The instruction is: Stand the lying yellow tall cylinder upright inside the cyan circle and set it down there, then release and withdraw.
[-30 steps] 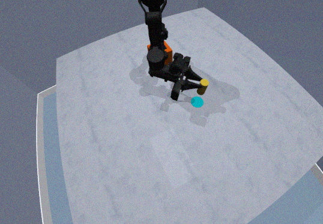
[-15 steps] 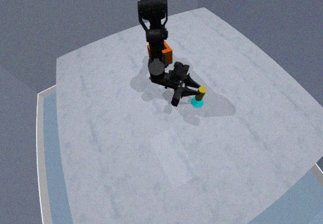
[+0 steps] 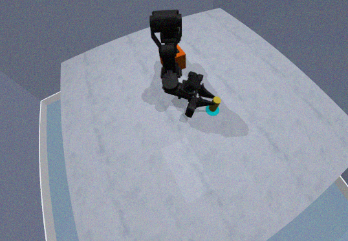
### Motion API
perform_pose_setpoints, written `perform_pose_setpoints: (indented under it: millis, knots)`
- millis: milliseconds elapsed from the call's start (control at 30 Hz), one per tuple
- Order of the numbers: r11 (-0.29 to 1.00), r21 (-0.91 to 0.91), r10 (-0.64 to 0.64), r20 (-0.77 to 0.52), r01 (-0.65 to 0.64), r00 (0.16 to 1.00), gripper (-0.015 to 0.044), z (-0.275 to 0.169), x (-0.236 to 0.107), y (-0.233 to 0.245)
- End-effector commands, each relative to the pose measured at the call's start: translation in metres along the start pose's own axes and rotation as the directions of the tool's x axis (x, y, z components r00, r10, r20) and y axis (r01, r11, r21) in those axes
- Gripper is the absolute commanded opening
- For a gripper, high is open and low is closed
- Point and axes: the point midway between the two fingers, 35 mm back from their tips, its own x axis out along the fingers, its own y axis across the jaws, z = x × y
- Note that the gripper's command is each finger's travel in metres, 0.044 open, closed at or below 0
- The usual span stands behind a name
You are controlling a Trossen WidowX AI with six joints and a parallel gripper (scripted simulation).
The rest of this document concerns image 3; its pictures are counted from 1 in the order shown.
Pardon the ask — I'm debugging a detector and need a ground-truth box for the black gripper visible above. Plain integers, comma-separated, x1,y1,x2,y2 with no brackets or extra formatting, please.
176,74,215,118

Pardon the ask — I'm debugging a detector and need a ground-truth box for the yellow cylinder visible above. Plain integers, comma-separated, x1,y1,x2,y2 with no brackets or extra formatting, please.
208,96,221,112

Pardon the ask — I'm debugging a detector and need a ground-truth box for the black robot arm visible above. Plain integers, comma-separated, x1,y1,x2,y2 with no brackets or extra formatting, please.
149,10,200,96

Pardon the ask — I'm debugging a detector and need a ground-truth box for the cyan circle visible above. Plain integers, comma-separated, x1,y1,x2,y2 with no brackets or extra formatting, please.
206,106,219,116

